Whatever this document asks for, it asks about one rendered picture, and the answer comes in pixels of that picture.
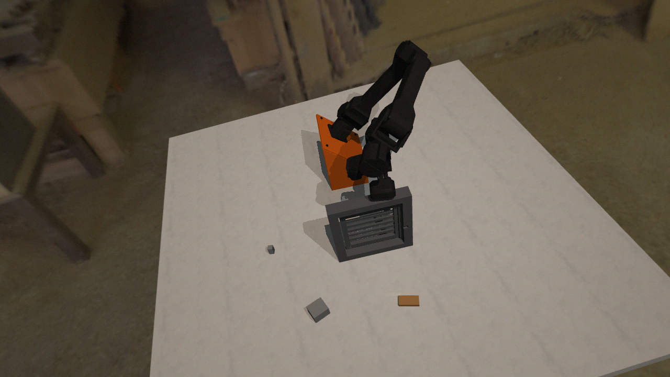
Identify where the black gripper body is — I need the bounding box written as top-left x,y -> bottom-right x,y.
370,151 -> 396,199

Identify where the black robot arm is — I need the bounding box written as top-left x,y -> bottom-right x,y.
328,40 -> 431,181

